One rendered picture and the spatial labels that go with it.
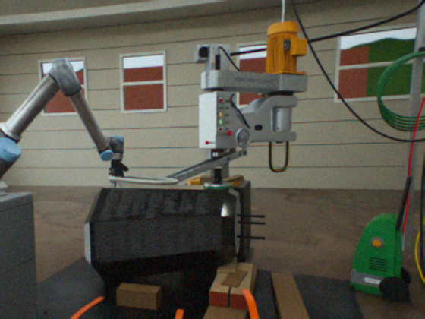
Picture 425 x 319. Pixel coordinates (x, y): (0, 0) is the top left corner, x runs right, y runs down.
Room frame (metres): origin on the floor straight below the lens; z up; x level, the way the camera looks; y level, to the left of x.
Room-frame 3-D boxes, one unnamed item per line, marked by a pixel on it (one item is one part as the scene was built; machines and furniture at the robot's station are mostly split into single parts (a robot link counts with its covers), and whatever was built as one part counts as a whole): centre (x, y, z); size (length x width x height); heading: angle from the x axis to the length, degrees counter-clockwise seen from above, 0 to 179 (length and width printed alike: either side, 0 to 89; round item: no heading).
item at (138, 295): (2.52, 0.15, 0.07); 0.30 x 0.12 x 0.12; 73
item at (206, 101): (2.89, -0.54, 1.30); 0.36 x 0.22 x 0.45; 119
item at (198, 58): (3.69, -0.45, 2.00); 0.20 x 0.18 x 0.15; 160
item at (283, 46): (3.16, -1.06, 1.88); 0.31 x 0.28 x 0.40; 29
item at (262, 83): (3.02, -0.78, 1.60); 0.96 x 0.25 x 0.17; 119
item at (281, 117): (3.17, -1.05, 1.32); 0.19 x 0.19 x 0.20
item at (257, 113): (3.03, -0.82, 1.28); 0.74 x 0.23 x 0.49; 119
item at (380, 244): (2.77, -1.66, 0.43); 0.35 x 0.35 x 0.87; 55
